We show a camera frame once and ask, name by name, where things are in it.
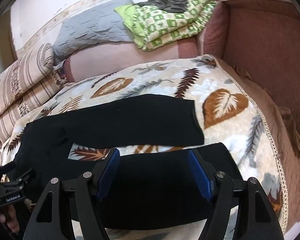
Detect pink sofa seat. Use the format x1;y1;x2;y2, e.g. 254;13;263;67
64;36;198;83

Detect striped beige cushion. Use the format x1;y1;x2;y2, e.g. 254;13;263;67
0;67;66;161
0;43;56;123

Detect green patterned blanket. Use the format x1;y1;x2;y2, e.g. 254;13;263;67
114;0;218;52

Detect dark grey cloth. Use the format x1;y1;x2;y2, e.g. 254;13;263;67
135;0;189;14

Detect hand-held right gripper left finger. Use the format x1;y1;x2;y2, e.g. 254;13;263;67
27;148;120;240

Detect leaf printed blanket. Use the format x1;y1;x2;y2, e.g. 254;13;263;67
0;55;290;240

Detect grey quilted blanket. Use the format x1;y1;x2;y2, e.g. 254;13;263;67
52;0;136;64

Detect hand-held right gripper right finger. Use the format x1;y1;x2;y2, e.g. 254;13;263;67
187;149;285;240

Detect person's left hand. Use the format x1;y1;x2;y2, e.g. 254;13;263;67
0;200;22;234

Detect black pants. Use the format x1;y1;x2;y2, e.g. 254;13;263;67
14;93;244;231

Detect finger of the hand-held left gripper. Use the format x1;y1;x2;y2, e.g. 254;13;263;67
1;169;34;190

